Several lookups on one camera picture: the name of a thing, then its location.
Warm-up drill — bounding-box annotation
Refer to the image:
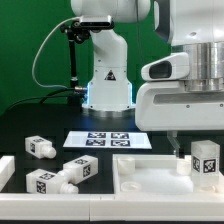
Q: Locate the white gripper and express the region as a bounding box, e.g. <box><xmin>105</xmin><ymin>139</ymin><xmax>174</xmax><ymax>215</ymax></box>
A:
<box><xmin>135</xmin><ymin>81</ymin><xmax>224</xmax><ymax>159</ymax></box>

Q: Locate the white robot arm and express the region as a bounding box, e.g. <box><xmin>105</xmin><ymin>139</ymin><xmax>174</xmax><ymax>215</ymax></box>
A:
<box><xmin>71</xmin><ymin>0</ymin><xmax>224</xmax><ymax>131</ymax></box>

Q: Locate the white sheet with tags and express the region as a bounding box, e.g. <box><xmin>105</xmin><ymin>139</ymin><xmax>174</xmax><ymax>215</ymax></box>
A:
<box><xmin>64</xmin><ymin>131</ymin><xmax>151</xmax><ymax>149</ymax></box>

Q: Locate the white front fence bar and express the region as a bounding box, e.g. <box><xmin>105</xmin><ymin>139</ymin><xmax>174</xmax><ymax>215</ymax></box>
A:
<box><xmin>0</xmin><ymin>194</ymin><xmax>224</xmax><ymax>221</ymax></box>

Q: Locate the white left fence block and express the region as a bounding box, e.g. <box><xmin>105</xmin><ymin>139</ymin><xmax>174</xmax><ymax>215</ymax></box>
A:
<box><xmin>0</xmin><ymin>156</ymin><xmax>15</xmax><ymax>192</ymax></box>

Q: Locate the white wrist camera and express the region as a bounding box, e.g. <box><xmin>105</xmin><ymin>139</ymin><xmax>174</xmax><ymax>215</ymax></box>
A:
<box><xmin>141</xmin><ymin>52</ymin><xmax>190</xmax><ymax>82</ymax></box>

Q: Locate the black cable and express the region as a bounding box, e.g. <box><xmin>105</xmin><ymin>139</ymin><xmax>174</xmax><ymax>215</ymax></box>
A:
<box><xmin>7</xmin><ymin>87</ymin><xmax>88</xmax><ymax>111</ymax></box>

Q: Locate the grey camera on stand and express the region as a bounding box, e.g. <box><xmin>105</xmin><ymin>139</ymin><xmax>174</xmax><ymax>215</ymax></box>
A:
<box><xmin>79</xmin><ymin>15</ymin><xmax>114</xmax><ymax>30</ymax></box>

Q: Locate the black camera stand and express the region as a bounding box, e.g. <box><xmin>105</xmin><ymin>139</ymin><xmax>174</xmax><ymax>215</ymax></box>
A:
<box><xmin>60</xmin><ymin>22</ymin><xmax>90</xmax><ymax>107</ymax></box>

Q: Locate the grey camera cable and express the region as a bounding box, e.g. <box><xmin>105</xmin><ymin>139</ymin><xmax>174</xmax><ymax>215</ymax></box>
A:
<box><xmin>31</xmin><ymin>17</ymin><xmax>81</xmax><ymax>90</ymax></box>

